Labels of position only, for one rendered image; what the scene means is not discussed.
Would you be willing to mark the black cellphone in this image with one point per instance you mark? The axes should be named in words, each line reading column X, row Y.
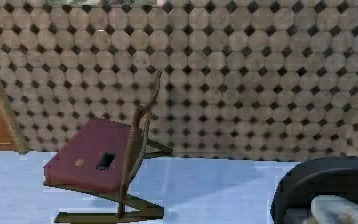
column 105, row 161

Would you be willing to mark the chair with maroon cushion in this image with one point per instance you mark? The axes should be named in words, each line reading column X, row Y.
column 87, row 156

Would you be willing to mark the small tan flat object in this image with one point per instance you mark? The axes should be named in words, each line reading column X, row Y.
column 79, row 162

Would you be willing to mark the black round bin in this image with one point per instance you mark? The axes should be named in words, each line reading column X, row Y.
column 320, row 176

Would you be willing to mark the pale grey crumpled object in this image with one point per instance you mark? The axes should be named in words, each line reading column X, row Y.
column 337, row 210

